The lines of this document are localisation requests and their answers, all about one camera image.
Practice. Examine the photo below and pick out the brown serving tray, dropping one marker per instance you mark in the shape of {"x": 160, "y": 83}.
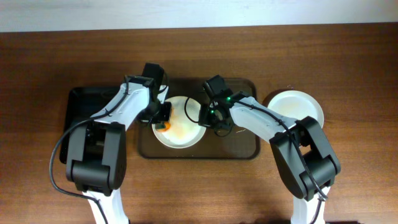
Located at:
{"x": 238, "y": 144}

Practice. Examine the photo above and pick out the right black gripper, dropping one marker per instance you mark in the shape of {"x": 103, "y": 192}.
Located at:
{"x": 204, "y": 115}

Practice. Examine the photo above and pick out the orange green sponge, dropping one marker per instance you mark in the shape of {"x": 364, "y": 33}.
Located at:
{"x": 162, "y": 126}

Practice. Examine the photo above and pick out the black plastic tray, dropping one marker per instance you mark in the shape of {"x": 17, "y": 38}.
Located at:
{"x": 84, "y": 102}

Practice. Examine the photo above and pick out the pale green plate with ketchup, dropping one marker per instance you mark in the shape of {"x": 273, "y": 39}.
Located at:
{"x": 296, "y": 104}

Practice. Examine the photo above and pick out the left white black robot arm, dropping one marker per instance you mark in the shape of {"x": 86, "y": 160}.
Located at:
{"x": 100, "y": 180}

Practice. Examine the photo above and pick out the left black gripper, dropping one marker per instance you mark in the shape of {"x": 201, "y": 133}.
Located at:
{"x": 165, "y": 111}

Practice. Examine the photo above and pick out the cream plate with ketchup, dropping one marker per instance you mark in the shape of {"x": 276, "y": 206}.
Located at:
{"x": 184, "y": 132}

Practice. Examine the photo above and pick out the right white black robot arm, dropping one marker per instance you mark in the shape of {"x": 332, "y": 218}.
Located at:
{"x": 306, "y": 162}

